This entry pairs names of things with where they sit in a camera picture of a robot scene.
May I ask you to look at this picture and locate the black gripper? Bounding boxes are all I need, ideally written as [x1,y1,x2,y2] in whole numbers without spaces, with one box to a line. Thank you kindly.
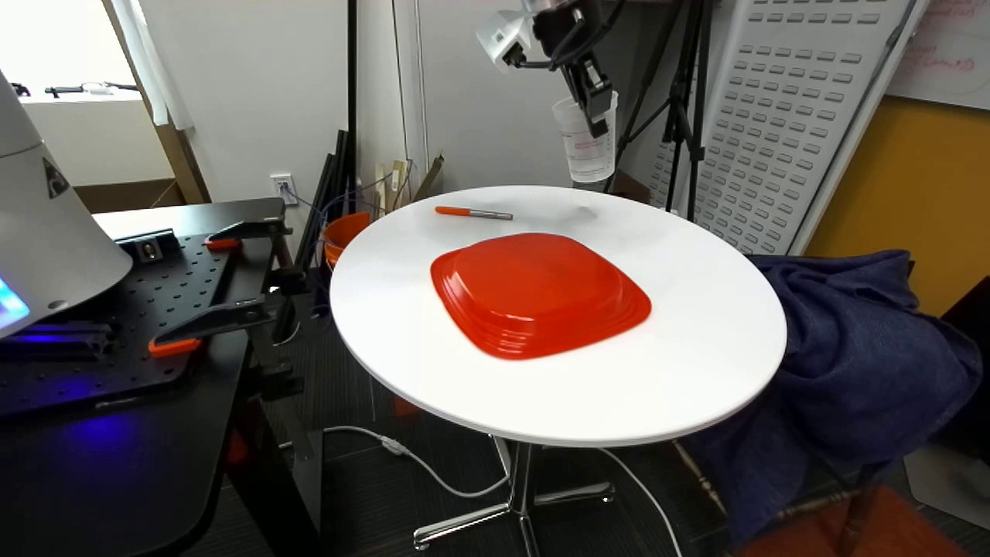
[528,0,620,139]

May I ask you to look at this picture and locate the clear plastic measuring cup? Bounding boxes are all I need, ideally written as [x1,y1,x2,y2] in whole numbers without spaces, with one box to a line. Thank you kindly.
[548,90,620,190]

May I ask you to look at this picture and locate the red square plate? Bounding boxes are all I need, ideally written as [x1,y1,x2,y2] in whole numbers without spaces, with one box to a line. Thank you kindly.
[426,233,656,361]

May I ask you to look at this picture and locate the black tripod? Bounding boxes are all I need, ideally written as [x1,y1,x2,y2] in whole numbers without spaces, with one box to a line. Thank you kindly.
[615,0,717,217]

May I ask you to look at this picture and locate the orange and grey marker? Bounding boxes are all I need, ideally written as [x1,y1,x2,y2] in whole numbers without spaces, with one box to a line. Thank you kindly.
[434,205,515,225]

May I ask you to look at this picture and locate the white pegboard panel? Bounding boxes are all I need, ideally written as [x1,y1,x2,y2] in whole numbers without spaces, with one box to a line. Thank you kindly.
[653,0,921,259]

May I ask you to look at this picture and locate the white round table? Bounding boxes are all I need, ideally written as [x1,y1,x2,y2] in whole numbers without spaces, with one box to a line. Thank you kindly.
[329,183,791,557]

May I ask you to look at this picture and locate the orange bucket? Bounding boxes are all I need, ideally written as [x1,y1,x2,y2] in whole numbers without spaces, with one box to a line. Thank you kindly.
[319,211,380,277]

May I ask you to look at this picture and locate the whiteboard with writing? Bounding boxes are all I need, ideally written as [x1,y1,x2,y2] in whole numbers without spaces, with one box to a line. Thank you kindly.
[886,0,990,116]

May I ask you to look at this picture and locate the dark blue cloth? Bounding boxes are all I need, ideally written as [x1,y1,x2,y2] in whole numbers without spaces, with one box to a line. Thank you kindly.
[679,249,990,549]

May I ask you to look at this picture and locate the black perforated robot table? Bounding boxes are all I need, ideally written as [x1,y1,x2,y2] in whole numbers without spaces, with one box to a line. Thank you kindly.
[0,195,323,557]

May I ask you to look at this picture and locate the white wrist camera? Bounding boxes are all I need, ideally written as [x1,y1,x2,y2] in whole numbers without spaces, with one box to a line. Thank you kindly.
[473,6,543,68]

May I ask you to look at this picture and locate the white wall socket plate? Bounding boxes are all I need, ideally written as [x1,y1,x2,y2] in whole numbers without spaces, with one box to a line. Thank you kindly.
[267,171,299,205]

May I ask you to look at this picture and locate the black clamp with orange handle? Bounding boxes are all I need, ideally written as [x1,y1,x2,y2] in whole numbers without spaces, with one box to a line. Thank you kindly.
[200,217,292,257]
[144,290,302,361]

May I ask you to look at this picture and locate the white floor cable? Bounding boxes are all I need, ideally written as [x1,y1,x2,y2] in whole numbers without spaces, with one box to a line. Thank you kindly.
[320,420,515,504]

